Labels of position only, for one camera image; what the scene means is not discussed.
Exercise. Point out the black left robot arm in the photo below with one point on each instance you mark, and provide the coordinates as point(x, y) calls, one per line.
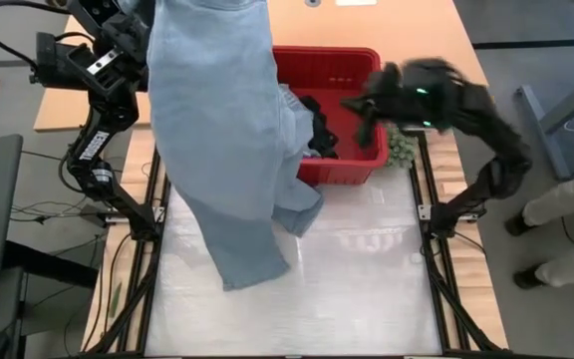
point(100, 144)

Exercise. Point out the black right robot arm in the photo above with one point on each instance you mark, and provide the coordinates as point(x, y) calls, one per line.
point(496, 149)

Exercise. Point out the light brown wooden desk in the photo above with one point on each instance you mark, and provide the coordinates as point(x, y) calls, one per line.
point(416, 25)

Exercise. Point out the light blue denim jeans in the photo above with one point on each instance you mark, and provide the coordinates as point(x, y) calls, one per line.
point(212, 124)

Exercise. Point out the green pen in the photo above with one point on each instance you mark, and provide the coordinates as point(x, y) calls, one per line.
point(115, 299)

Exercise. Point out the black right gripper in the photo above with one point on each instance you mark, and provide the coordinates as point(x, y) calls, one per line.
point(416, 95)

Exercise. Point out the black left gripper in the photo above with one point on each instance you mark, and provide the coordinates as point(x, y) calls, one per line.
point(117, 35)

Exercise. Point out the grey desk grommet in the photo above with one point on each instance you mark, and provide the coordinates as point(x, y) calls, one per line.
point(313, 2)

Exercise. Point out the person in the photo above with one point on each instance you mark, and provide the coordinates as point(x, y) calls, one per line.
point(566, 199)

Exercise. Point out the grey metal table leg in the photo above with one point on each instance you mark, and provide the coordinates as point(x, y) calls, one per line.
point(541, 119)

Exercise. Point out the white desk label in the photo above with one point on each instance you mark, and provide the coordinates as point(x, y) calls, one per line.
point(356, 2)

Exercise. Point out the red plastic bin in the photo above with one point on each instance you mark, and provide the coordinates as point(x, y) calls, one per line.
point(337, 67)

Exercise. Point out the black garment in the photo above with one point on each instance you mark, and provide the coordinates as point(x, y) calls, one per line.
point(322, 129)

